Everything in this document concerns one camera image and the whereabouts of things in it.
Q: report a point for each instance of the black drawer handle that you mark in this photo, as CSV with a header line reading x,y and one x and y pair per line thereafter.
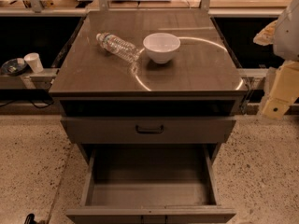
x,y
149,130

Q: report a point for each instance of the white paper cup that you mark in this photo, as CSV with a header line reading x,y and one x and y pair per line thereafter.
x,y
34,62

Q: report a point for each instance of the grey drawer cabinet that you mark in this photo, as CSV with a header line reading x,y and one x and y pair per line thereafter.
x,y
200,81

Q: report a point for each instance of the dark small dish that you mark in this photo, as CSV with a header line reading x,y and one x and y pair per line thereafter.
x,y
14,67

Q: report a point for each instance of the open middle drawer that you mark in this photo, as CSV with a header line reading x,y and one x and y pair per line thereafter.
x,y
150,185

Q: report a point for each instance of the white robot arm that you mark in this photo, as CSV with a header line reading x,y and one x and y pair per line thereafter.
x,y
283,35

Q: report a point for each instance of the clear plastic water bottle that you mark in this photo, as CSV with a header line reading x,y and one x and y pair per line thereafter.
x,y
117,46

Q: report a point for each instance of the white ceramic bowl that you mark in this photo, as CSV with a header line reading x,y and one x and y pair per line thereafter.
x,y
161,47

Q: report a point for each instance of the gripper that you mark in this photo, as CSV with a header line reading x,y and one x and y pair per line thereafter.
x,y
288,34

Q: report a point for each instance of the grey metal rail frame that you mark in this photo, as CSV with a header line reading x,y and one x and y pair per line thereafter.
x,y
29,80

